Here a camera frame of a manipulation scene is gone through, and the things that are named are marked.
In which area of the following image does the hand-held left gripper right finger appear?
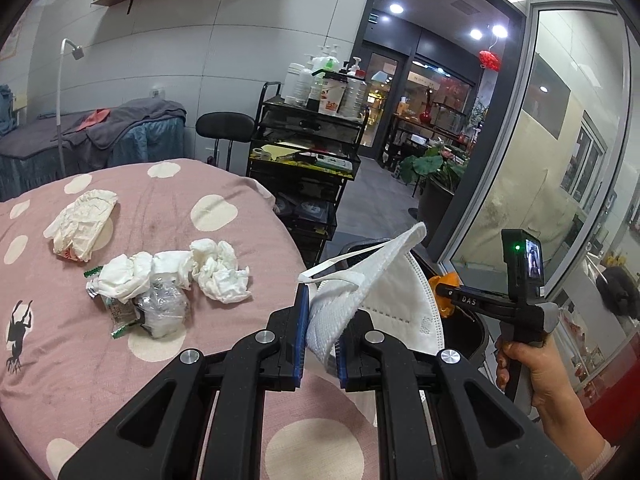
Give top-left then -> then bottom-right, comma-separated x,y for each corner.
335,309 -> 582,480

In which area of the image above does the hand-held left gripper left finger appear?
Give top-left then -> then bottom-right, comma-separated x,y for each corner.
57,284 -> 308,480

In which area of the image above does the black trash bin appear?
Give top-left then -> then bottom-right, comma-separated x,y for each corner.
340,240 -> 488,361

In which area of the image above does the white face mask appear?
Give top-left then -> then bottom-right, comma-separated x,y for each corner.
298,222 -> 446,363

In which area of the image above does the white tissue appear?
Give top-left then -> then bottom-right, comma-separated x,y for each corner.
150,250 -> 196,288
96,252 -> 153,303
192,239 -> 251,304

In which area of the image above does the cream paper bag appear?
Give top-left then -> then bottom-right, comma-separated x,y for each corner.
43,189 -> 119,262

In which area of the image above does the person's right forearm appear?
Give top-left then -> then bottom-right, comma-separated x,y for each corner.
540,400 -> 621,480

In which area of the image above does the person's right hand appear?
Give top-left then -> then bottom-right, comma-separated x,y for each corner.
495,334 -> 582,423

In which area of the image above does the potted green plant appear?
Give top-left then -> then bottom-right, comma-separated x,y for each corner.
400,142 -> 471,231

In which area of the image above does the clear plastic wrapper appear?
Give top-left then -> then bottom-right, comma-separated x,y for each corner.
132,280 -> 192,337

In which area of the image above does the green candy wrapper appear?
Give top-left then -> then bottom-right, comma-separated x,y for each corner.
84,266 -> 103,300
106,297 -> 138,342

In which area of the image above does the yellow paper sheet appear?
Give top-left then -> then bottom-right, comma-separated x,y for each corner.
257,144 -> 301,158

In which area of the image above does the black utility cart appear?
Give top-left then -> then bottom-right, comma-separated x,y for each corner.
248,80 -> 362,266

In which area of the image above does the black stool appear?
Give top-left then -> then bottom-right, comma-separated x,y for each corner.
196,112 -> 256,171

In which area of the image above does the cluster of toiletry bottles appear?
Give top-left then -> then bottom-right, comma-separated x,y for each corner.
282,45 -> 368,116

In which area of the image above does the grey massage bed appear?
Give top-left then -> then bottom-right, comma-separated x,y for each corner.
0,100 -> 187,201

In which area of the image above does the white floor lamp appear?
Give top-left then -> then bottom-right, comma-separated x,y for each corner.
54,38 -> 85,178

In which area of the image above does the blue clothes pile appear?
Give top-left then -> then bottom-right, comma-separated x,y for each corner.
0,85 -> 13,133

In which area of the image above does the grey door frame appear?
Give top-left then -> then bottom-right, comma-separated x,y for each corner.
360,0 -> 531,261

